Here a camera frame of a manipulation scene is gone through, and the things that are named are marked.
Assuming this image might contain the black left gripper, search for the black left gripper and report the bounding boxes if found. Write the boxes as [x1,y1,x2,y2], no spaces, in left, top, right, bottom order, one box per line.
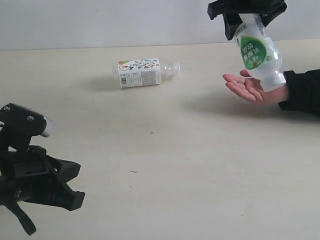
[0,145,85,211]

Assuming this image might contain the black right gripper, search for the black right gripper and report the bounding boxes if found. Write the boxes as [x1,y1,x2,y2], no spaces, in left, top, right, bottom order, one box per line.
[207,0,287,41]

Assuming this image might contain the white bottle green label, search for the white bottle green label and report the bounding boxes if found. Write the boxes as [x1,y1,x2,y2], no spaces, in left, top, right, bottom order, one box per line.
[233,13,286,92]

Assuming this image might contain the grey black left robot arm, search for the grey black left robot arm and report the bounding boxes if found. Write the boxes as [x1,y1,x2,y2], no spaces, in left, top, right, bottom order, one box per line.
[0,145,85,211]

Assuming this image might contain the black sleeved forearm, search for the black sleeved forearm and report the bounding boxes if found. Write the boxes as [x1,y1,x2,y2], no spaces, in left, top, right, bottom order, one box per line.
[278,69,320,116]

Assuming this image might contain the clear bottle white floral label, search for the clear bottle white floral label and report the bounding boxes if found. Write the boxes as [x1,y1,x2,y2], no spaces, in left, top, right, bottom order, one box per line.
[112,57,181,89]

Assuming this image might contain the person's open bare hand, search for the person's open bare hand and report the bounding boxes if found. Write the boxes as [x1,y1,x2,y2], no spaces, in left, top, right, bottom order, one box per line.
[222,69,289,105]

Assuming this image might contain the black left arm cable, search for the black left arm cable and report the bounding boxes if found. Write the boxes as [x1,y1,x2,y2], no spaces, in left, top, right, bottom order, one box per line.
[0,198,38,236]

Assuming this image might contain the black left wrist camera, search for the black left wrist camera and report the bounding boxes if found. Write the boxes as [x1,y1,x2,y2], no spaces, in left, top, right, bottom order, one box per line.
[0,103,54,152]

